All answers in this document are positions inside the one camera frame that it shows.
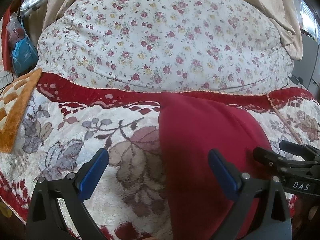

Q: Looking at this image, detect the red garment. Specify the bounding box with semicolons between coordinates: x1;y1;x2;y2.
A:
159;93;271;239

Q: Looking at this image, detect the white red floral fleece blanket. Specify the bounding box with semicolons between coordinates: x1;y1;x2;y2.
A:
1;72;319;239

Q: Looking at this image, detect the orange checkered fleece blanket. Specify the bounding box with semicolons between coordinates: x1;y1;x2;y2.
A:
0;68;42;153

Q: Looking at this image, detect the white floral quilt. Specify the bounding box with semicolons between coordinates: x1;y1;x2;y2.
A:
37;0;293;94

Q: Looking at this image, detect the blue plastic bag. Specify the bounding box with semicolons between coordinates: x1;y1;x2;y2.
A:
11;35;39;76

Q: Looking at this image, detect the black cable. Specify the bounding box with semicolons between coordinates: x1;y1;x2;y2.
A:
0;71;16;92

